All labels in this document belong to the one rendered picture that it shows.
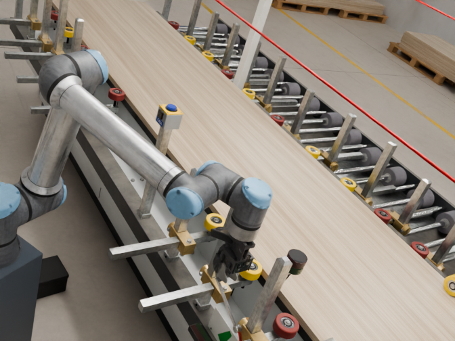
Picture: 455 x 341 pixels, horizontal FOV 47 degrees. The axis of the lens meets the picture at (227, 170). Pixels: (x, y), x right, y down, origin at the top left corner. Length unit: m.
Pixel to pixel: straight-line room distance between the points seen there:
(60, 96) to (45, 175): 0.48
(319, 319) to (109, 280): 1.43
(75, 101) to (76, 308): 1.47
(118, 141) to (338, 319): 0.94
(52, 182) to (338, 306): 1.11
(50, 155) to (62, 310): 1.07
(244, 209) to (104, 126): 0.45
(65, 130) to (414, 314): 1.38
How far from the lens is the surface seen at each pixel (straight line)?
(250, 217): 1.44
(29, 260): 2.13
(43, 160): 1.93
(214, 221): 2.00
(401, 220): 2.58
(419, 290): 2.18
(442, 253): 2.49
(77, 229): 3.19
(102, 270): 2.97
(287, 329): 1.72
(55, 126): 1.82
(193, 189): 1.36
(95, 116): 1.49
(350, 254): 2.15
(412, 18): 10.53
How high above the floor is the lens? 2.11
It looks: 31 degrees down
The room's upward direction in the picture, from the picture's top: 19 degrees clockwise
